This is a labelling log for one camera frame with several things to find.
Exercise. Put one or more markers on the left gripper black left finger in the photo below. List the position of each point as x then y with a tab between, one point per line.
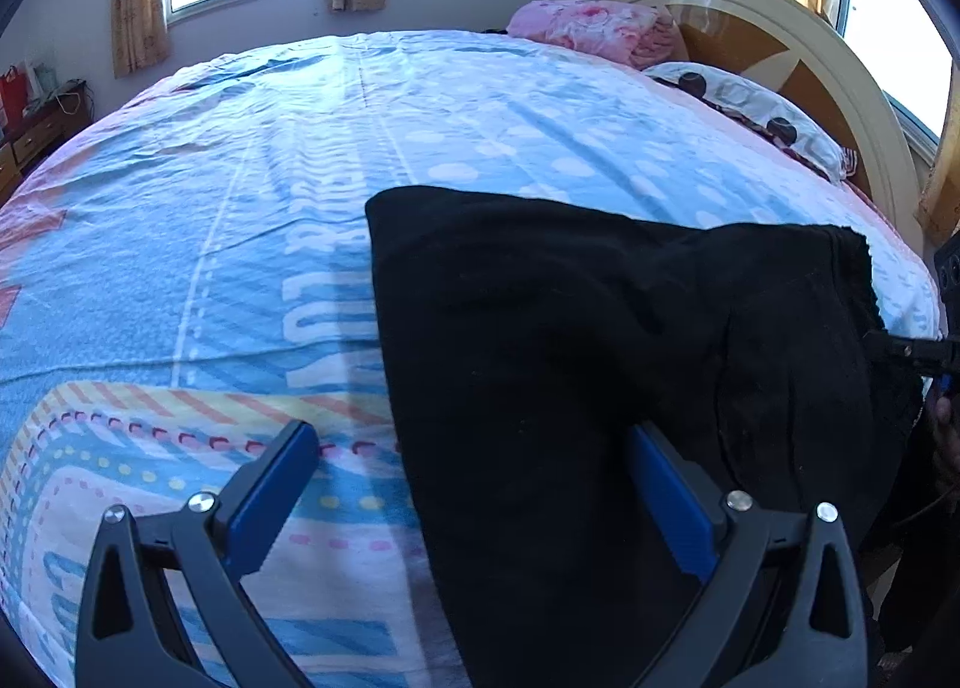
129	630

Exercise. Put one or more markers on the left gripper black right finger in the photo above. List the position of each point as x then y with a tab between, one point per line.
779	601

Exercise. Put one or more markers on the black pants with striped cuff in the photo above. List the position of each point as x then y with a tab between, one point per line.
525	340

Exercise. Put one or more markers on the grey patterned pillow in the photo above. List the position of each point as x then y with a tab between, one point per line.
764	112

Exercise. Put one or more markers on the cream and wood headboard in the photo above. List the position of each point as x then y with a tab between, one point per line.
788	49

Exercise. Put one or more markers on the blue and pink bed sheet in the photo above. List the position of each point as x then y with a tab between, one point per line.
193	271

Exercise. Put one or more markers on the folded pink floral quilt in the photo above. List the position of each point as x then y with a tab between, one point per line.
635	35

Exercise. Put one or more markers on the brown wooden desk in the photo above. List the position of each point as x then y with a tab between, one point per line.
47	127

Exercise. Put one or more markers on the red gift bag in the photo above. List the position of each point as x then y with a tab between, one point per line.
14	90

